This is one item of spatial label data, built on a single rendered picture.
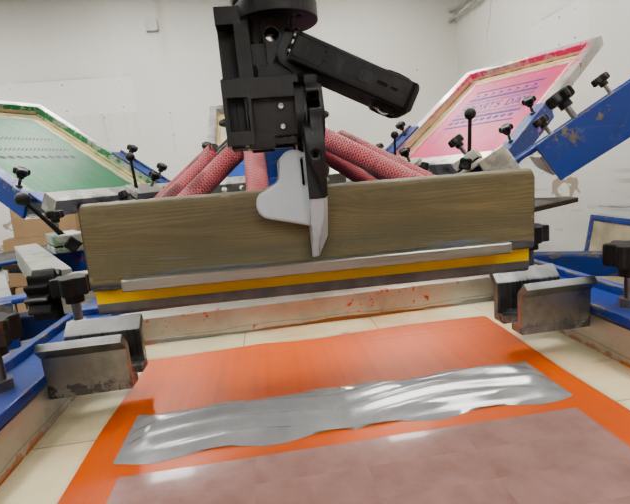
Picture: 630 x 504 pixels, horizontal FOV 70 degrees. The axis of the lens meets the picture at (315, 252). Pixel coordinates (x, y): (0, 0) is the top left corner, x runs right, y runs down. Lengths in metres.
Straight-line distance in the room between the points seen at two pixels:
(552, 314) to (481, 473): 0.21
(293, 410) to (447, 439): 0.12
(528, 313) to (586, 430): 0.13
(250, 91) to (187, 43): 4.38
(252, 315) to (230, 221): 0.22
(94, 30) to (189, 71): 0.89
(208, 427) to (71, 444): 0.11
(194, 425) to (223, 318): 0.23
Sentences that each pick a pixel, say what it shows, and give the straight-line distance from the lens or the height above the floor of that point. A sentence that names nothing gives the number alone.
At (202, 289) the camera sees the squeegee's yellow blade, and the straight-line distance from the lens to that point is 0.42.
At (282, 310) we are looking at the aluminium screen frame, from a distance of 0.59.
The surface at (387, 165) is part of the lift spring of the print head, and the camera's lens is 1.07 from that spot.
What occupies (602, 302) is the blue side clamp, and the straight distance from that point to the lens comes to 0.52.
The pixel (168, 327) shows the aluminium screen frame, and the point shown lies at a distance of 0.61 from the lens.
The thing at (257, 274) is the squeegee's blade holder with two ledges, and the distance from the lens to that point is 0.39.
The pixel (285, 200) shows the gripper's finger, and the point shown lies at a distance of 0.38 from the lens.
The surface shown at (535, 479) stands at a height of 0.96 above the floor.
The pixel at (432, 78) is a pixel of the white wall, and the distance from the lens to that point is 4.95.
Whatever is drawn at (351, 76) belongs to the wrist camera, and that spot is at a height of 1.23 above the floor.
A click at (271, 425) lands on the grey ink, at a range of 0.38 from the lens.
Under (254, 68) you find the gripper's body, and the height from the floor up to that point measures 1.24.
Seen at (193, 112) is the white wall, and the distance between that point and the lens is 4.63.
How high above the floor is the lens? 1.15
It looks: 10 degrees down
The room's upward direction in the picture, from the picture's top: 5 degrees counter-clockwise
